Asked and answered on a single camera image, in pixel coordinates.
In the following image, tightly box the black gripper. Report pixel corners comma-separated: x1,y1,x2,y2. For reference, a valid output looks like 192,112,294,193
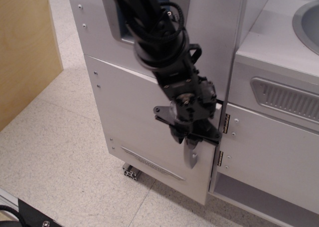
154,106,222,150

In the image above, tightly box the silver fridge door handle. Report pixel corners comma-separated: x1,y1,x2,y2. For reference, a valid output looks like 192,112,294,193
183,139,197,169

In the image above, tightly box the white fridge door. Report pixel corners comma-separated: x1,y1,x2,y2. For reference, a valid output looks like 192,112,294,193
85,56,215,205

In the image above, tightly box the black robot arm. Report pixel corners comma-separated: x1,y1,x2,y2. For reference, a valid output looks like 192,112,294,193
114,0,222,149

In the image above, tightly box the silver winged fridge emblem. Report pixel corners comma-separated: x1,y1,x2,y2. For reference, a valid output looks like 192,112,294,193
121,146,186,181

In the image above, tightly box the white toy fridge cabinet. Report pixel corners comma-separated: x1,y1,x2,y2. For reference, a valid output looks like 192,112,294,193
65,0,246,201

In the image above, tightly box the lower brass door hinge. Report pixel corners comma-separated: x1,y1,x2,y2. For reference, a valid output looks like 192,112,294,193
217,151,223,166

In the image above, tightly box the brass door hinge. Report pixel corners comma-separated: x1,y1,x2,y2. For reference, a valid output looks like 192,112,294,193
217,151,223,166
223,114,230,134

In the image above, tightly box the upper brass door hinge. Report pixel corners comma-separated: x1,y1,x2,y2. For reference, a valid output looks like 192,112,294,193
223,114,230,134

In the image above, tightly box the aluminium extrusion foot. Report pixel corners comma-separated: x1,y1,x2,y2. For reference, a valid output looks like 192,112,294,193
122,163,142,181

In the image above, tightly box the white toy kitchen counter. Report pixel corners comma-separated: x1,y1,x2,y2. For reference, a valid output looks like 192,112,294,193
210,0,319,227

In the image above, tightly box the white oven cabinet door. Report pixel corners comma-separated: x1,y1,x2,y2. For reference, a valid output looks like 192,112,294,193
217,104,319,213

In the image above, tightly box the grey vent panel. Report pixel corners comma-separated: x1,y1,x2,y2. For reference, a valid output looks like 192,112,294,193
250,77,319,123

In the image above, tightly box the blue plastic cup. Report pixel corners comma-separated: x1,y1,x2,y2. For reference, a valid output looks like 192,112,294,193
157,0,170,11

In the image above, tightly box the grey sink basin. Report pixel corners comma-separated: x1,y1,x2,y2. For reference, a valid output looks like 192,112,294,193
292,0,319,55

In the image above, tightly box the plywood board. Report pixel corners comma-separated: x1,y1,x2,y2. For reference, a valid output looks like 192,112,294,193
0,0,63,129

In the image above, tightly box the grey dispenser frame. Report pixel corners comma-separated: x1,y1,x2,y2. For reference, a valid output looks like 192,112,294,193
98,0,192,59

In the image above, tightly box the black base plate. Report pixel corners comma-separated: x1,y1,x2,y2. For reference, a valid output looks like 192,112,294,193
18,199,62,227

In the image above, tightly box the aluminium rail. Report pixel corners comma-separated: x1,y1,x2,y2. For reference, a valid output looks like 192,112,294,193
0,188,19,221

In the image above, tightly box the black braided cable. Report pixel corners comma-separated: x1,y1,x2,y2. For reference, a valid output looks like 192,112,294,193
0,204,28,227

